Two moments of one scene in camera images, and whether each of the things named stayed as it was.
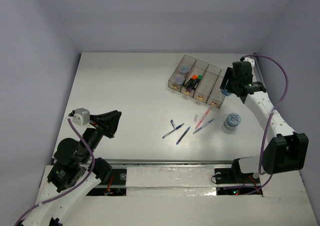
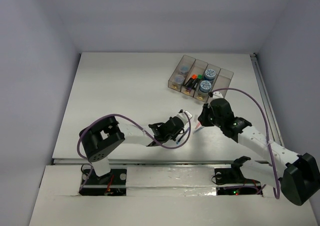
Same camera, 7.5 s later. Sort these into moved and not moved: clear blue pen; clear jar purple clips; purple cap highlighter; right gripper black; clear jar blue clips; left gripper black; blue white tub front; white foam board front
Moved: right gripper black; left gripper black; blue white tub front
Not moved: clear jar purple clips; purple cap highlighter; clear jar blue clips; clear blue pen; white foam board front
